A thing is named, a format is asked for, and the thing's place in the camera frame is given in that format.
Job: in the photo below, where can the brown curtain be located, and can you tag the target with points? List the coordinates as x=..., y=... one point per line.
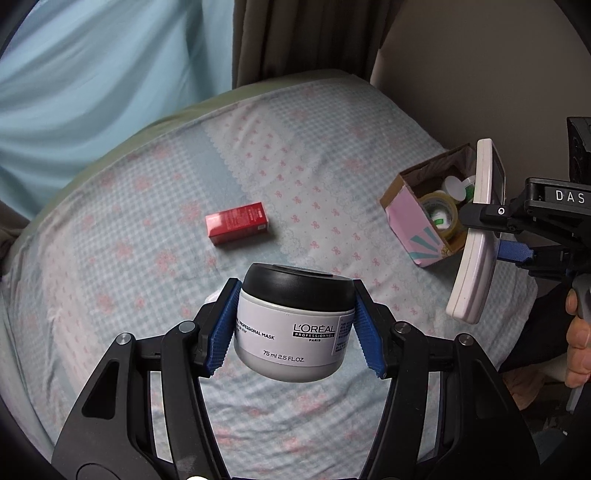
x=304, y=37
x=11, y=230

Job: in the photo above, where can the pink cardboard box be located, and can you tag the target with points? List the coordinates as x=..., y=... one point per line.
x=408, y=226

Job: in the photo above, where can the light blue hanging cloth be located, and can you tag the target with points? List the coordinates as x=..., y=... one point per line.
x=92, y=69

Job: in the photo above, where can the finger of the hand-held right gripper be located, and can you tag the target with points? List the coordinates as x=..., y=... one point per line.
x=494, y=214
x=515, y=252

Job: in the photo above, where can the small white bottle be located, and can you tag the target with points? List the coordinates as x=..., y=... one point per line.
x=451, y=187

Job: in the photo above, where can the grey jar with black lid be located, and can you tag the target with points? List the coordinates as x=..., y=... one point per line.
x=286, y=323

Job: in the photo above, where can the small red carton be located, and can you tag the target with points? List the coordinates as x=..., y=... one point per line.
x=238, y=223

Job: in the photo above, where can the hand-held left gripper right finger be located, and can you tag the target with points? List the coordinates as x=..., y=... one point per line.
x=367, y=332

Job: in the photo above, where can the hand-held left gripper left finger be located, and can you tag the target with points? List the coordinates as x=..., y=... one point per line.
x=219, y=332

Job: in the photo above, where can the yellow tape roll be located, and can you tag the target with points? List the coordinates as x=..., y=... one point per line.
x=445, y=203

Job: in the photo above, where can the bed with floral sheet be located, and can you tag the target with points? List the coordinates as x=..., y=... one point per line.
x=138, y=277

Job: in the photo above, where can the green label cream jar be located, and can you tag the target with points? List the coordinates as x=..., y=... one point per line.
x=468, y=184

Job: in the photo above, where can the white remote control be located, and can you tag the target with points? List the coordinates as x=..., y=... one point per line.
x=482, y=175

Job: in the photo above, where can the person's right hand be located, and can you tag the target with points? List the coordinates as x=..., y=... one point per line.
x=579, y=346

